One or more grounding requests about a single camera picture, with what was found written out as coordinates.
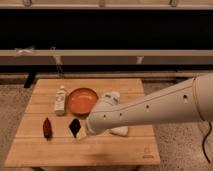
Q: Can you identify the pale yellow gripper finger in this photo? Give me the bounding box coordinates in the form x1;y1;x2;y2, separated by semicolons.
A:
76;127;87;140

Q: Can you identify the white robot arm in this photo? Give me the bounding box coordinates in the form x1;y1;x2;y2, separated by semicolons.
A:
76;73;213;140

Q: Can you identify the black eraser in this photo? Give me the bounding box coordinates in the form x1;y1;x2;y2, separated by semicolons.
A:
69;119;81;137

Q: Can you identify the orange round plate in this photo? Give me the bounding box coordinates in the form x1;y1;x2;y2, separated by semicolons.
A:
67;88;98;115

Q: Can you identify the dark red chili pepper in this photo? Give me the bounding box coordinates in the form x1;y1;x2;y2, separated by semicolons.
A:
43;118;52;139

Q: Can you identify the white plastic bottle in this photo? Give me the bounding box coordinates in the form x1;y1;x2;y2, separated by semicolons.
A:
54;86;67;116

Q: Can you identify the black cable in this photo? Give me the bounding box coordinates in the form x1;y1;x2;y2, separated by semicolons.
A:
201;121;213;164

